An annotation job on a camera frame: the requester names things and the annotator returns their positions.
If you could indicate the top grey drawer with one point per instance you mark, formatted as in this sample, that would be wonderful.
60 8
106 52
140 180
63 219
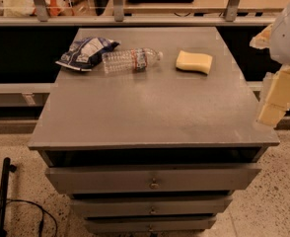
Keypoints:
152 178

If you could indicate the middle grey drawer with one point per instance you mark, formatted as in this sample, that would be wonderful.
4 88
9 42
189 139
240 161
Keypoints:
148 206

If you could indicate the grey drawer cabinet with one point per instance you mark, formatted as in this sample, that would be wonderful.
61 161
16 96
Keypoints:
162 116

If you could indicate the grey metal railing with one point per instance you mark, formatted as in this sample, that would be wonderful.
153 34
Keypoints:
121 12

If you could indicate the yellow sponge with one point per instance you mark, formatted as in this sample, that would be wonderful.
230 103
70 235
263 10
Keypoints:
189 61

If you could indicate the bottom grey drawer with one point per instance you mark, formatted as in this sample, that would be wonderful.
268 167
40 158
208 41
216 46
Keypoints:
149 224

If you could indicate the clear plastic water bottle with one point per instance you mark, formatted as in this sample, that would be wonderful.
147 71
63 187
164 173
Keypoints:
135 60

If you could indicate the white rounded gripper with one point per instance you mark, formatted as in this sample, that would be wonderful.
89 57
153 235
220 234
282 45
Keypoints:
288 39

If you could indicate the grey drawer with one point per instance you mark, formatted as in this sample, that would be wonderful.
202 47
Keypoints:
152 178
149 224
148 206

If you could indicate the black stand pole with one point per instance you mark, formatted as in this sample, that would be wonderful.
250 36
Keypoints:
7 168

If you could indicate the blue white chip bag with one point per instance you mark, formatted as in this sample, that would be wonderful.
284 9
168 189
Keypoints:
84 54

